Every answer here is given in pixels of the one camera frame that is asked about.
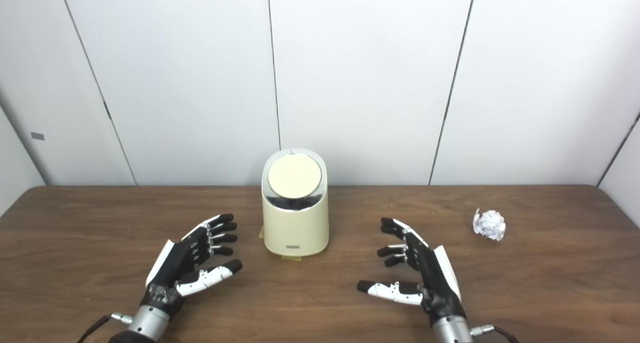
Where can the white and black left hand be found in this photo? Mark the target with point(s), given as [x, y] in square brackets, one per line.
[172, 268]

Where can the white and black right hand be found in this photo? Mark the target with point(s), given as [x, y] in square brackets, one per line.
[434, 278]

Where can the small gray wall plate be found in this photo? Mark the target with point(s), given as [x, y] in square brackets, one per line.
[37, 136]

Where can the cream round bin lid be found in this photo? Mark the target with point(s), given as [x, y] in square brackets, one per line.
[295, 175]

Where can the white paper ball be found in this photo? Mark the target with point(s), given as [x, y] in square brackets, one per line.
[490, 225]

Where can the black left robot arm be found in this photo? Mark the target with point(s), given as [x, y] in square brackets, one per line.
[147, 325]

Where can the cream-colored bin body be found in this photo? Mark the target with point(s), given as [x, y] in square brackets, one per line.
[295, 228]

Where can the yellow tape under bin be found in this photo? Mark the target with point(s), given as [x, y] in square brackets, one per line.
[291, 257]

